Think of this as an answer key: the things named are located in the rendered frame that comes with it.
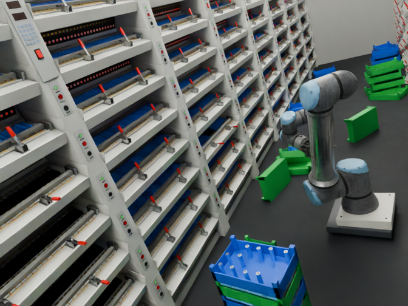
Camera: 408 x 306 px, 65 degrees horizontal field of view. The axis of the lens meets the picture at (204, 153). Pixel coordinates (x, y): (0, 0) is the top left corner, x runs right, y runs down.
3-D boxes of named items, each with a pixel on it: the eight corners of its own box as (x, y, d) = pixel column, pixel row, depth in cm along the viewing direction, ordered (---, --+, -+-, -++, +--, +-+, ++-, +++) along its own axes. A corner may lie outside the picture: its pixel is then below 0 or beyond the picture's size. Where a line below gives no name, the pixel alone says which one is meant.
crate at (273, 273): (299, 260, 129) (295, 244, 126) (281, 300, 115) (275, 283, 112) (236, 248, 148) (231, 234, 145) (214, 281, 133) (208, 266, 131)
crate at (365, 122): (379, 128, 274) (370, 127, 281) (376, 106, 267) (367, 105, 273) (355, 142, 264) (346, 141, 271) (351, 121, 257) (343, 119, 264)
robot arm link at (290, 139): (277, 131, 199) (279, 142, 205) (292, 139, 190) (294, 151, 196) (288, 123, 202) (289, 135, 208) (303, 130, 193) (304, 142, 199)
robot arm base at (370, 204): (379, 195, 181) (377, 180, 178) (377, 215, 167) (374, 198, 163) (343, 195, 192) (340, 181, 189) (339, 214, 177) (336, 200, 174)
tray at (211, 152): (238, 126, 247) (239, 115, 242) (206, 166, 200) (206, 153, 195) (214, 121, 254) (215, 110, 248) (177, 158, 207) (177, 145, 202)
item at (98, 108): (165, 84, 172) (164, 58, 164) (85, 132, 125) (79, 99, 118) (134, 77, 179) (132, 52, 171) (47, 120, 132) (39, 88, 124)
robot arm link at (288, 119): (294, 106, 192) (296, 122, 200) (277, 113, 192) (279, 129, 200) (302, 114, 185) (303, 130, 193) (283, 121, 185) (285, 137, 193)
